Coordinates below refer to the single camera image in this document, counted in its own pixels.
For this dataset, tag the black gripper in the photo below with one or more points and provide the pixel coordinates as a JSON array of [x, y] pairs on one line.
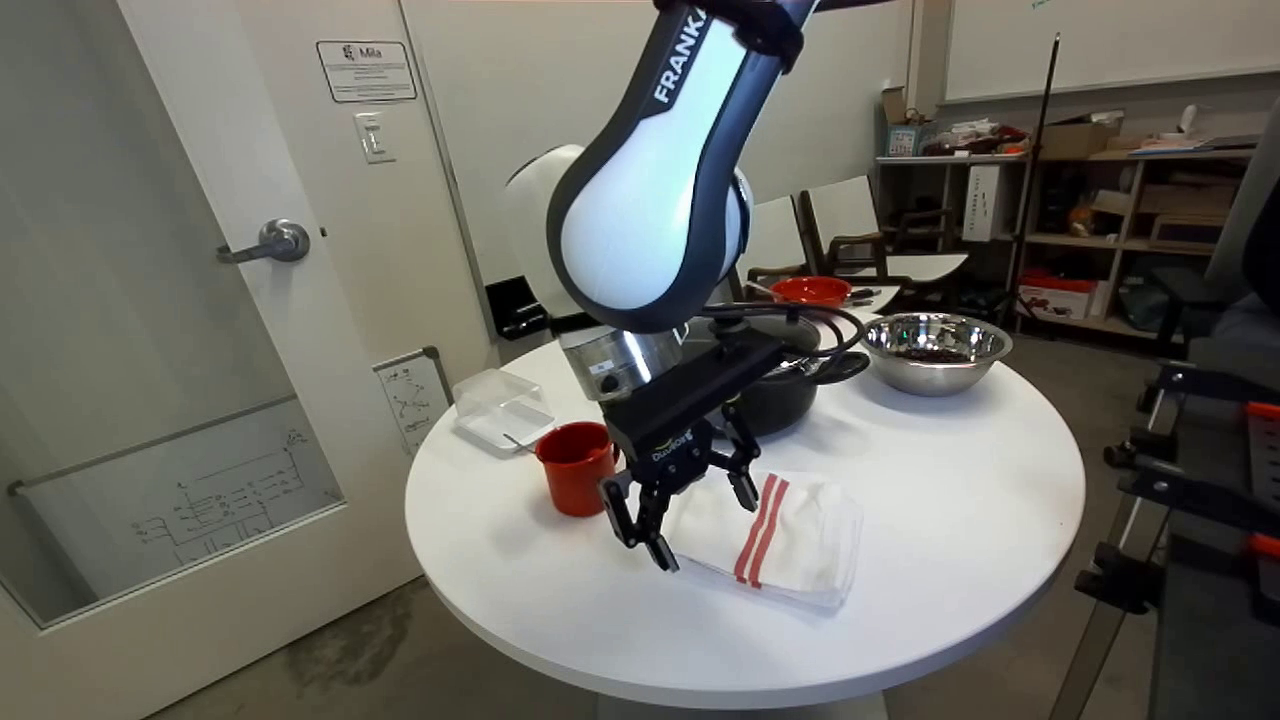
[[681, 454]]

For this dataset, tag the white towel with red stripes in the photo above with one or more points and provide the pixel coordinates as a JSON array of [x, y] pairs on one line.
[[784, 547]]

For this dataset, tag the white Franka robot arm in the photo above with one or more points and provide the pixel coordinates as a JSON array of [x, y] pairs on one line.
[[655, 214]]

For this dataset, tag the black cooking pot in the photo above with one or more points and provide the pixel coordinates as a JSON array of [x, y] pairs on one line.
[[784, 395]]

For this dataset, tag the red mug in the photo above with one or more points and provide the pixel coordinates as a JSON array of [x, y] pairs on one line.
[[572, 475]]

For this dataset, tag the clear plastic container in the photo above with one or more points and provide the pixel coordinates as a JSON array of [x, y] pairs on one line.
[[503, 413]]

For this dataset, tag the red bowl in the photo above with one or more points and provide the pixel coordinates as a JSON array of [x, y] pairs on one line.
[[811, 290]]

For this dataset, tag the steel bowl of coffee beans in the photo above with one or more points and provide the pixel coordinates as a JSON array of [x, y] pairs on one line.
[[943, 361]]

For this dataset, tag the small whiteboard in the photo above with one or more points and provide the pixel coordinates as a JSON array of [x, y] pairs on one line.
[[409, 397]]

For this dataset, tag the small white round table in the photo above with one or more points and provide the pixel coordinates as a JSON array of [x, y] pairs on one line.
[[921, 266]]

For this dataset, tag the black tripod pole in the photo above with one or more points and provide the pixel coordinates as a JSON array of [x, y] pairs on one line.
[[1033, 160]]

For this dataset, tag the wooden shelving unit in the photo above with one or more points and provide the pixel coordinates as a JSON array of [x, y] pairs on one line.
[[1106, 202]]

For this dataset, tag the white door with glass panel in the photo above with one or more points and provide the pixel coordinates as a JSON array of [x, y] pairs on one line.
[[133, 304]]

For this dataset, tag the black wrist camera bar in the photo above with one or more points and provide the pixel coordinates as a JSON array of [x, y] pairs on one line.
[[705, 380]]

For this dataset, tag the white light switch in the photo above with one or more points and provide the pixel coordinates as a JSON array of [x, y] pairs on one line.
[[373, 137]]

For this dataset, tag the white wall sign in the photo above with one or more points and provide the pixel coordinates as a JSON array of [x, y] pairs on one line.
[[366, 68]]

